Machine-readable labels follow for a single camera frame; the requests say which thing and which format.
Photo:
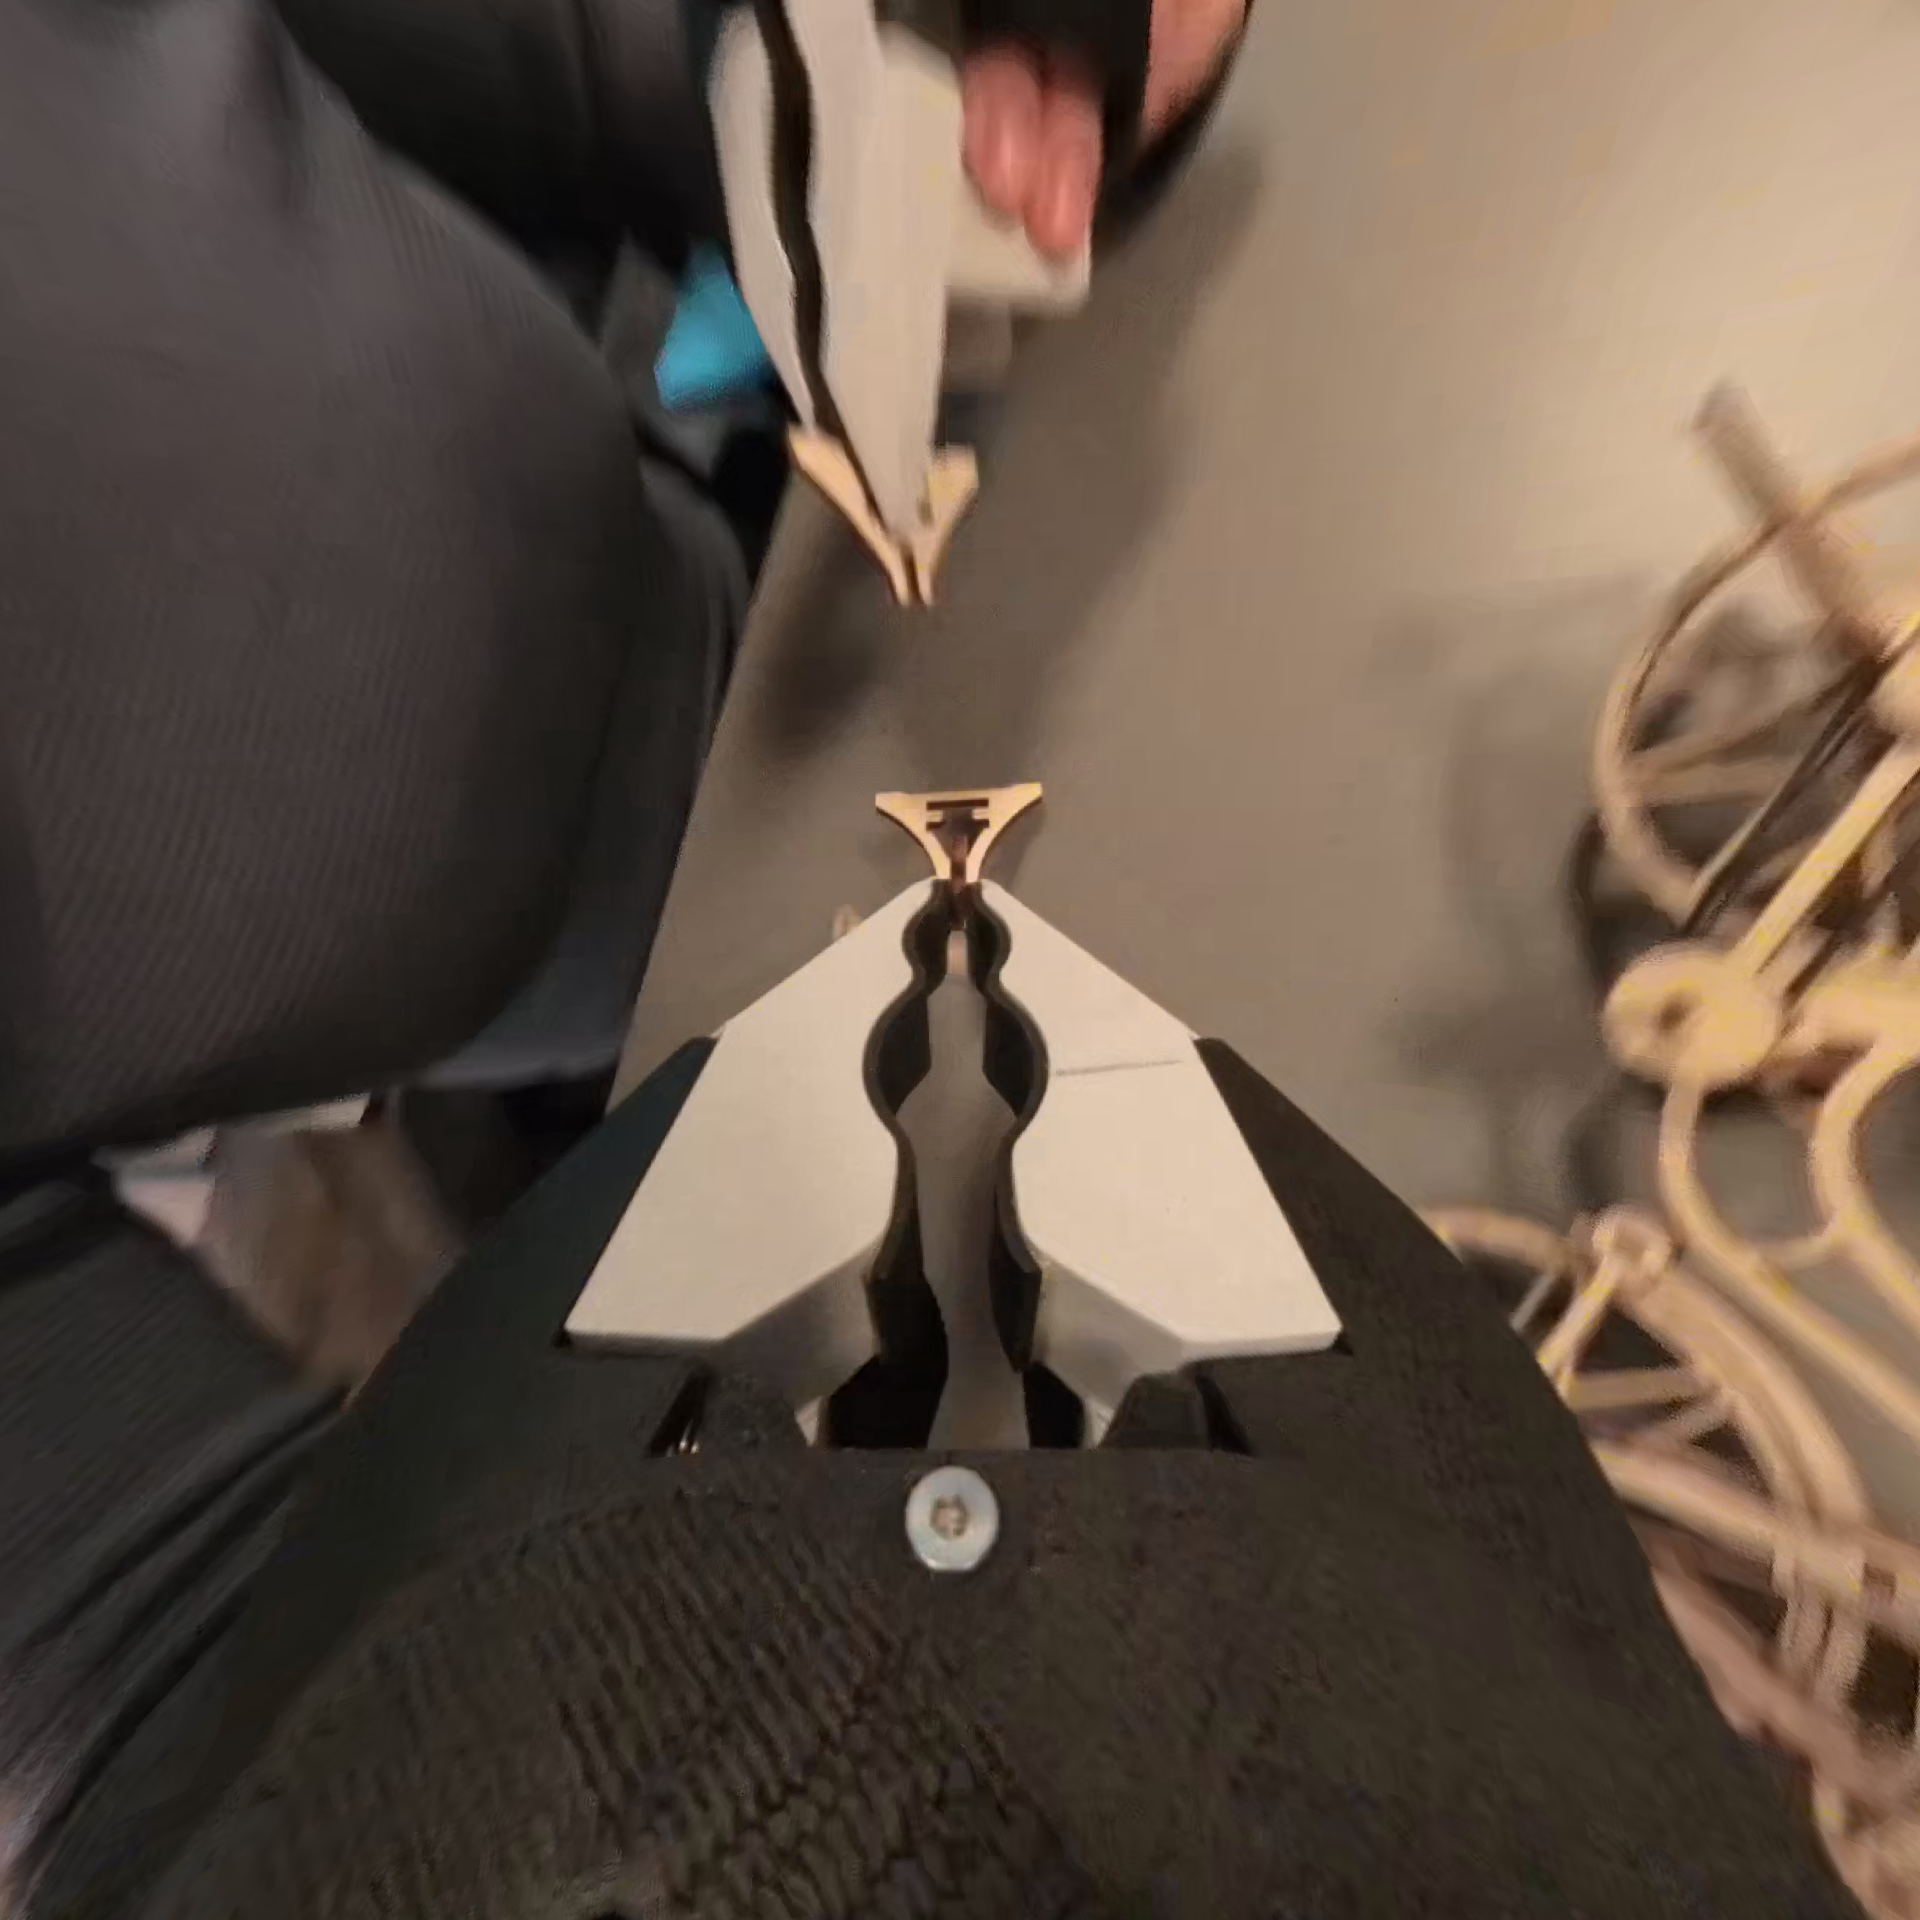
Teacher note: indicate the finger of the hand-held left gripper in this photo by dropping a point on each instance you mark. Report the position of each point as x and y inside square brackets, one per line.
[756, 181]
[885, 301]

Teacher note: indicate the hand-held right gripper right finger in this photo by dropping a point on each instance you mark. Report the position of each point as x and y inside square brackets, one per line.
[1170, 1186]

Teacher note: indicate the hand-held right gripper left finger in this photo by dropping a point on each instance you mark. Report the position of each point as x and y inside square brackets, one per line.
[750, 1186]

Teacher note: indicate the triangular wooden bracket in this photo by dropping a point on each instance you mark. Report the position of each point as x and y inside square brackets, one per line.
[822, 468]
[1007, 801]

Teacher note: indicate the wooden bicycle model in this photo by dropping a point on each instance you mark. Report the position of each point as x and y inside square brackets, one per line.
[1665, 1020]

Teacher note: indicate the person's left hand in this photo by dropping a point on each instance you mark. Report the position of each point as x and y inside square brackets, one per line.
[1035, 136]

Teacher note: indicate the bright blue object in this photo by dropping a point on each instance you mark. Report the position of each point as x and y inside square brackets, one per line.
[705, 346]

